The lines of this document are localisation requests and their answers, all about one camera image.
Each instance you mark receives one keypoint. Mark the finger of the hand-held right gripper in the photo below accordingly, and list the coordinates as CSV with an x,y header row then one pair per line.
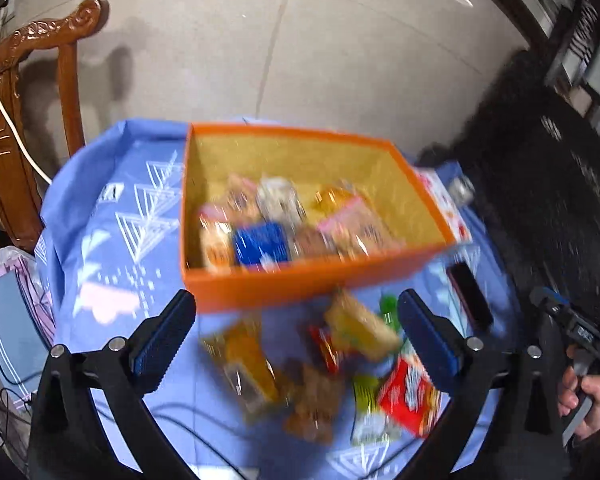
x,y
550,300

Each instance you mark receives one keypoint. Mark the carved brown wooden chair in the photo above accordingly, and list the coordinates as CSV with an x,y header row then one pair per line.
x,y
0,125

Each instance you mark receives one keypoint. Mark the clear white snack packet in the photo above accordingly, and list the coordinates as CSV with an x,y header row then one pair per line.
x,y
280,201

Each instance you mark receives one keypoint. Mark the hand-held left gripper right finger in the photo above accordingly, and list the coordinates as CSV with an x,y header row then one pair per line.
x,y
430,340

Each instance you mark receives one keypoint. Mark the brown bread packet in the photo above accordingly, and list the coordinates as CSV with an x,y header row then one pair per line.
x,y
312,405

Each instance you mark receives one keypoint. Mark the white pink tissue box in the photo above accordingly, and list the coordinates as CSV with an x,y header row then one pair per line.
x,y
445,205

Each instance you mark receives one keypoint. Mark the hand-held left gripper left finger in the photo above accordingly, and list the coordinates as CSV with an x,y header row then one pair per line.
x,y
165,340

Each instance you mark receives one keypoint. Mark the white drink can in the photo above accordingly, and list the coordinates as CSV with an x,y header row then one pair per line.
x,y
461,190

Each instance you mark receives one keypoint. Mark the small tan cracker packet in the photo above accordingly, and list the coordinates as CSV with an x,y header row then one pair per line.
x,y
215,249

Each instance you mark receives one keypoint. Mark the orange cardboard box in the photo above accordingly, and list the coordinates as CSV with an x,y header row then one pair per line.
x,y
280,285

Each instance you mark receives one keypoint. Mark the yellow cake packet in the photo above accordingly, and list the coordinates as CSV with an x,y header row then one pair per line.
x,y
245,365

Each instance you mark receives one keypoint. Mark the orange snack packet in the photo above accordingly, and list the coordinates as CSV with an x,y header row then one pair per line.
x,y
336,195

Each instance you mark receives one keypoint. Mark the black smartphone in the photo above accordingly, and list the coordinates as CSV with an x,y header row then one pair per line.
x,y
470,295

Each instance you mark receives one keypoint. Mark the striped blue folded bag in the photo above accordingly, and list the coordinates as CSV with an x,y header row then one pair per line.
x,y
5,325

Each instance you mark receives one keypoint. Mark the light green snack packet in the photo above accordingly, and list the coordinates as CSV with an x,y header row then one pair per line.
x,y
367,407

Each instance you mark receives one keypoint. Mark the pink-edged biscuit packet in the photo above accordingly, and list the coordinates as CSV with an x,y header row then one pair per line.
x,y
357,227

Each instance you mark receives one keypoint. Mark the red yellow snack packet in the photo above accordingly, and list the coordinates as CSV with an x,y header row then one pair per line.
x,y
327,351

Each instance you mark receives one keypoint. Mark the yellow wafer packet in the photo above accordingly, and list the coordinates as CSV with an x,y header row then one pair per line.
x,y
362,327

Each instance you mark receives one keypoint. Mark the round cracker packet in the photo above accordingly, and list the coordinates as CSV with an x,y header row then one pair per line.
x,y
240,191

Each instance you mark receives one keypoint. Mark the blue printed tablecloth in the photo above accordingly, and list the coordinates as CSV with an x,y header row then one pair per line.
x,y
130,240

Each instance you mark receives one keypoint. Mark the blue snack packet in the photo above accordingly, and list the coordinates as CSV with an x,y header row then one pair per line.
x,y
260,247

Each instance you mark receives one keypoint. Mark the dark brown snack packet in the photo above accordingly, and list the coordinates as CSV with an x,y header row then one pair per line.
x,y
310,242

